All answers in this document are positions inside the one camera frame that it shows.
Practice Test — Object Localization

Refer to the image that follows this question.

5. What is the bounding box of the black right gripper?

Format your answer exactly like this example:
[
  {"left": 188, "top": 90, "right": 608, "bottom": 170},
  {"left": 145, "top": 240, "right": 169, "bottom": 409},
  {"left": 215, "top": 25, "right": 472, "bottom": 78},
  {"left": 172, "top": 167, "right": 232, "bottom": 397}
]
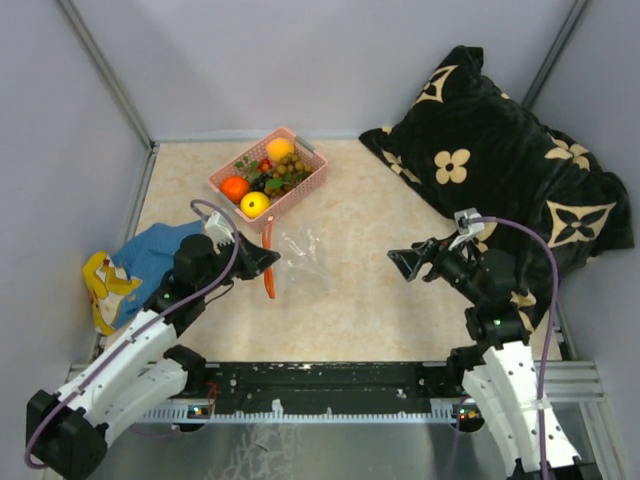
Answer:
[{"left": 388, "top": 228, "right": 484, "bottom": 304}]

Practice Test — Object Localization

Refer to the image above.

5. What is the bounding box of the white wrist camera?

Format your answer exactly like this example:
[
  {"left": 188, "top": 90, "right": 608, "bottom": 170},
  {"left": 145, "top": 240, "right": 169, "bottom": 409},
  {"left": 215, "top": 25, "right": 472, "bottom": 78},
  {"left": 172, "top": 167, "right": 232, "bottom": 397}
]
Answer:
[
  {"left": 203, "top": 211, "right": 235, "bottom": 253},
  {"left": 448, "top": 208, "right": 485, "bottom": 251}
]

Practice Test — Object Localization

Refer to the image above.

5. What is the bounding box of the red orange tangerine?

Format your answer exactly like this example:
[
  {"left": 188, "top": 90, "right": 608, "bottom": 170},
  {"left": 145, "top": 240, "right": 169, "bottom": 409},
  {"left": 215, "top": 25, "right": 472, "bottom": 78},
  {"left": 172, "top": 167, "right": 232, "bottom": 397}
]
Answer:
[{"left": 219, "top": 176, "right": 251, "bottom": 204}]

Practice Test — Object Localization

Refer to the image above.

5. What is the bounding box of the clear zip top bag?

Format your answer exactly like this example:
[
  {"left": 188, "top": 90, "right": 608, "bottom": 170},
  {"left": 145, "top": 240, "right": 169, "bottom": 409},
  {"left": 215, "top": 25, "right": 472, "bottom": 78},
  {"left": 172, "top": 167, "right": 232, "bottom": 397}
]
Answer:
[{"left": 261, "top": 217, "right": 332, "bottom": 300}]

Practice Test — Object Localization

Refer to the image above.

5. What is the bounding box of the aluminium frame rail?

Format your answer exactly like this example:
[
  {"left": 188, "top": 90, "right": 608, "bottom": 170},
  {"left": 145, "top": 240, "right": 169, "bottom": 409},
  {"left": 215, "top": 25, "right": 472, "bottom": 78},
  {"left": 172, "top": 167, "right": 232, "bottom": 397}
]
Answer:
[{"left": 62, "top": 362, "right": 606, "bottom": 401}]

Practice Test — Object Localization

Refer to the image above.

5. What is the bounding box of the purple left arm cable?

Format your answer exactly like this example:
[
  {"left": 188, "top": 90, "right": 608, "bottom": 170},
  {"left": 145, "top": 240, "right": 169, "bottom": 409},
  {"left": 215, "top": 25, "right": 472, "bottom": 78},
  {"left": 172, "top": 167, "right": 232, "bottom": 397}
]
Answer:
[{"left": 23, "top": 198, "right": 242, "bottom": 470}]

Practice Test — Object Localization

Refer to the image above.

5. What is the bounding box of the dark grape bunch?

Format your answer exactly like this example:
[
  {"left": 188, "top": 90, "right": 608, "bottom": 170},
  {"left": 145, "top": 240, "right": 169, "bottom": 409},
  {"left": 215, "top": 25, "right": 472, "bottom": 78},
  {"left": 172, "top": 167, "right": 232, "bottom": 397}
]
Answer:
[{"left": 250, "top": 173, "right": 272, "bottom": 192}]

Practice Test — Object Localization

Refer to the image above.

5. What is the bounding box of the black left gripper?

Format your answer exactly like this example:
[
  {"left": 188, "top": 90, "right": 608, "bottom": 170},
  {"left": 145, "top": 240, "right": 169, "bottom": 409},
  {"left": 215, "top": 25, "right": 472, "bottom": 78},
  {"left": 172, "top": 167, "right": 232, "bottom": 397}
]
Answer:
[{"left": 198, "top": 230, "right": 281, "bottom": 296}]

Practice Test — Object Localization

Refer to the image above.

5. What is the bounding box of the yellow lemon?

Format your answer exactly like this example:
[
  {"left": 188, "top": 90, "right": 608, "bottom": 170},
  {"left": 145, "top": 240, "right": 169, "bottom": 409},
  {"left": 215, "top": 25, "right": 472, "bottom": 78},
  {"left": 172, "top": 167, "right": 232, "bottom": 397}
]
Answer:
[{"left": 240, "top": 191, "right": 271, "bottom": 219}]

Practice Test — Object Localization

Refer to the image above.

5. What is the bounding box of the pink plastic basket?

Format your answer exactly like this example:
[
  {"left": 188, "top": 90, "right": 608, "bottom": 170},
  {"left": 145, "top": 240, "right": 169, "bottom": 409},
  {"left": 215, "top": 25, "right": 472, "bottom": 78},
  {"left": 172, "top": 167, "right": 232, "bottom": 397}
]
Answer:
[{"left": 208, "top": 127, "right": 328, "bottom": 233}]

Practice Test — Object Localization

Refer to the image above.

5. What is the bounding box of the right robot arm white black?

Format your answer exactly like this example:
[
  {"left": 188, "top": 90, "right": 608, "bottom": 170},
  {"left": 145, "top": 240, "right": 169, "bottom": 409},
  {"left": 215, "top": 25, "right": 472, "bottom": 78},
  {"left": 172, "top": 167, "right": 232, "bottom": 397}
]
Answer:
[{"left": 387, "top": 238, "right": 601, "bottom": 479}]

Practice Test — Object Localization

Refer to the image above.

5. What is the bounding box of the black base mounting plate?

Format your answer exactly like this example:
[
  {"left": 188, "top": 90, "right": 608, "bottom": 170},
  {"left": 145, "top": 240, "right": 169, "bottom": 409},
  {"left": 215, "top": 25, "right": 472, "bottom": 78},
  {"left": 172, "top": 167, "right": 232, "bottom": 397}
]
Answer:
[{"left": 172, "top": 361, "right": 463, "bottom": 414}]

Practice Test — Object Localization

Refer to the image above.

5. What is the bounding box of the brown longan bunch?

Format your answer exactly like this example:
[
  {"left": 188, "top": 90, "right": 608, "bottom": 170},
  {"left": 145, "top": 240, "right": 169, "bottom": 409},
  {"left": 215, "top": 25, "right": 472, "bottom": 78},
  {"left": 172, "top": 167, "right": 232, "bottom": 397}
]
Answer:
[{"left": 262, "top": 153, "right": 314, "bottom": 198}]

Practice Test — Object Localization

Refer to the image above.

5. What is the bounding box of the black floral pillow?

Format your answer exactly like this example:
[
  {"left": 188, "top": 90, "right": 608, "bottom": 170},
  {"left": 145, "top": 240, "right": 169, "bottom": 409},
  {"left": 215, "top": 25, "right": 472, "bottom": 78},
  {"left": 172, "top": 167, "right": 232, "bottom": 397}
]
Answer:
[{"left": 360, "top": 45, "right": 635, "bottom": 329}]

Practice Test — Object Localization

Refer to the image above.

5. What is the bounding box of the blue cloth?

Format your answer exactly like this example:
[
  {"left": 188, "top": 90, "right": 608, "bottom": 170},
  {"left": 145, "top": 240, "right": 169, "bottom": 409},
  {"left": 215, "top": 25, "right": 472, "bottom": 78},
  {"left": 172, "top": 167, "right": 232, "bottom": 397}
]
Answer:
[{"left": 111, "top": 221, "right": 202, "bottom": 330}]

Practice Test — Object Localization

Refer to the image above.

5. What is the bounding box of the orange peach fruit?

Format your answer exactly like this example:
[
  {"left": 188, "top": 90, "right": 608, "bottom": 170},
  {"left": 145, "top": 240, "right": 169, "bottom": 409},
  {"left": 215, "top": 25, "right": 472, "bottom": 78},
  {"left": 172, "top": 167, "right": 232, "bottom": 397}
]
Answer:
[{"left": 265, "top": 137, "right": 295, "bottom": 162}]

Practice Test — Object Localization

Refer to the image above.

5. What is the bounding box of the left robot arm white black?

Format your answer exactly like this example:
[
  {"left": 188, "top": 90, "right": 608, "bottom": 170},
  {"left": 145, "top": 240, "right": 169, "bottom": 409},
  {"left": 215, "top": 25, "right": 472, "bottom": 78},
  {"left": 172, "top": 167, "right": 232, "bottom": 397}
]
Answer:
[{"left": 24, "top": 233, "right": 281, "bottom": 479}]

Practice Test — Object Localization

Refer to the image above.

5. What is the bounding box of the white slotted cable duct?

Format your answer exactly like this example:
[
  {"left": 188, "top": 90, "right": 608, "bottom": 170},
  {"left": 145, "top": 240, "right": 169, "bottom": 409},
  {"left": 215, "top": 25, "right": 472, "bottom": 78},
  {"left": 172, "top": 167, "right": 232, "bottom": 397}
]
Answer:
[{"left": 137, "top": 400, "right": 456, "bottom": 425}]

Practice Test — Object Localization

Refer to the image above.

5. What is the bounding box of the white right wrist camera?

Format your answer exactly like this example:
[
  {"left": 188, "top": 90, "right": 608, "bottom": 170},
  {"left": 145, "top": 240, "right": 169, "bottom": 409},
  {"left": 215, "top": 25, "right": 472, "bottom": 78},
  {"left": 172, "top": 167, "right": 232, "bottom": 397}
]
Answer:
[{"left": 448, "top": 208, "right": 485, "bottom": 251}]

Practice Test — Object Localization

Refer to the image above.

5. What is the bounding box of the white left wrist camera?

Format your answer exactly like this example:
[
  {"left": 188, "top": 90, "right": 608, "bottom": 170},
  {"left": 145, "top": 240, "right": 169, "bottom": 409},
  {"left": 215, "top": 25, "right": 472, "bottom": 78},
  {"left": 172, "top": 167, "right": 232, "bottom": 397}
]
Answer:
[{"left": 203, "top": 211, "right": 235, "bottom": 253}]

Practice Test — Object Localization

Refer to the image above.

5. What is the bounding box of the red cherry tomato sprig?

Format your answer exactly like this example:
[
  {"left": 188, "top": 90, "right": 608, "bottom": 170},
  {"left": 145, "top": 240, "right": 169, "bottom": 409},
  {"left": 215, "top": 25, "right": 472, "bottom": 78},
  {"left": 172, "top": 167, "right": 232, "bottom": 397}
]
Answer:
[{"left": 234, "top": 155, "right": 273, "bottom": 176}]

